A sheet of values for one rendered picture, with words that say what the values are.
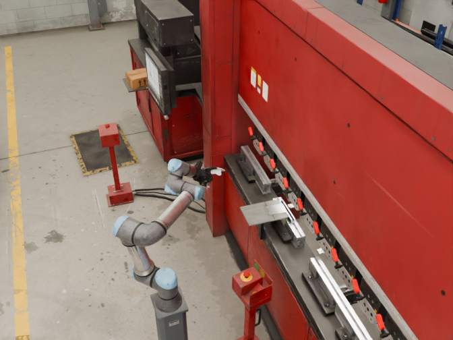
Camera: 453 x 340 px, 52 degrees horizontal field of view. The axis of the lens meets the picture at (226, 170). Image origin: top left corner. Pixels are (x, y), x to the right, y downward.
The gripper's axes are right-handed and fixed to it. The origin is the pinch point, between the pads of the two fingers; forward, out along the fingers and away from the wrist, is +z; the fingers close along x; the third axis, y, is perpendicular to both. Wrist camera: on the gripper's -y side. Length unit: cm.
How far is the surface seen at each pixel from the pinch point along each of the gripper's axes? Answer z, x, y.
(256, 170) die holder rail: 55, -3, -32
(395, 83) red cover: -39, 110, 76
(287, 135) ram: 13.8, 46.8, 5.7
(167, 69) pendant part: -16, 10, -94
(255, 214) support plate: 33.1, -7.3, 13.2
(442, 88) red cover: -37, 119, 89
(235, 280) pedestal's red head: 25, -36, 45
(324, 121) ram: -9, 75, 38
